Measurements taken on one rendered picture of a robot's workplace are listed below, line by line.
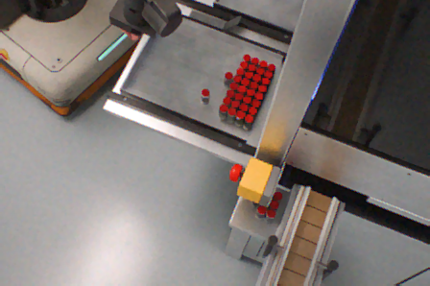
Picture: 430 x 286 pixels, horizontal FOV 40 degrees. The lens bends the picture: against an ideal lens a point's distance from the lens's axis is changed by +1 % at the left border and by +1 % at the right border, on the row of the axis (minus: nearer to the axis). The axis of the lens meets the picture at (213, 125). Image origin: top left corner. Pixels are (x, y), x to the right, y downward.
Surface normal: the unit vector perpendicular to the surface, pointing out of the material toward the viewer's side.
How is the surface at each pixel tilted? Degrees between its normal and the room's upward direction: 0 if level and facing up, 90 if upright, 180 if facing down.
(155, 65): 0
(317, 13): 90
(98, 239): 0
